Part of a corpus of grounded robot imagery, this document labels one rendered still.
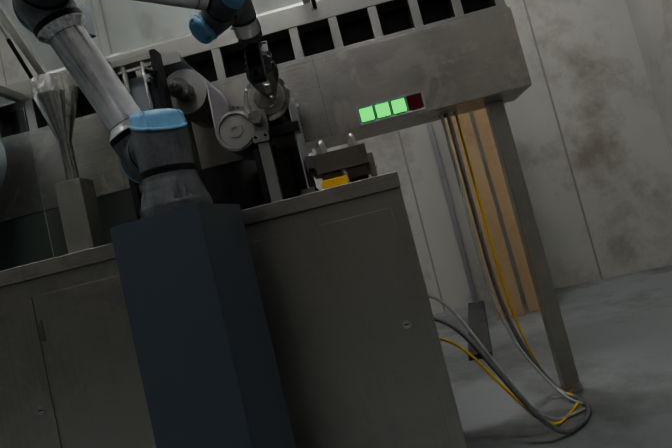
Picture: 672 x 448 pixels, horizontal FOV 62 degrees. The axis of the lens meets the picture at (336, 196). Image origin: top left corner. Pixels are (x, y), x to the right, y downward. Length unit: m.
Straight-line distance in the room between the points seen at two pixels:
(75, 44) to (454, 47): 1.30
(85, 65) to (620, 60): 4.05
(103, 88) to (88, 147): 0.96
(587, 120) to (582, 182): 0.47
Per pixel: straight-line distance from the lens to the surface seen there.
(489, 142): 4.15
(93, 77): 1.38
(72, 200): 2.02
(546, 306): 2.28
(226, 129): 1.78
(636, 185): 4.70
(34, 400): 1.74
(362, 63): 2.10
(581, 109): 4.67
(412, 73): 2.10
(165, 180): 1.17
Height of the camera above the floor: 0.77
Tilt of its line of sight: 4 degrees up
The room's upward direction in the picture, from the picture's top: 14 degrees counter-clockwise
